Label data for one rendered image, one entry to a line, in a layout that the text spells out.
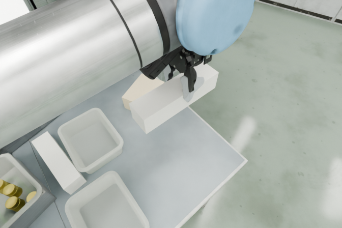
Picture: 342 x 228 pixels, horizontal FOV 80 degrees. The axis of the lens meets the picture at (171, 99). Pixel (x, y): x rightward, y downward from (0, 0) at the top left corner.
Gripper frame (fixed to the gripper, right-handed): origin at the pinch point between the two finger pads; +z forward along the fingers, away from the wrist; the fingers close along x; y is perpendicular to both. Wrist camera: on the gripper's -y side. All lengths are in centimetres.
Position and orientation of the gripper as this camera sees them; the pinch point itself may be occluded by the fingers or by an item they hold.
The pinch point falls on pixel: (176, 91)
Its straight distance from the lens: 52.3
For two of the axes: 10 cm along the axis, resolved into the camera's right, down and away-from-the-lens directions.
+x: -6.3, -6.0, 4.9
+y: 7.8, -4.9, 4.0
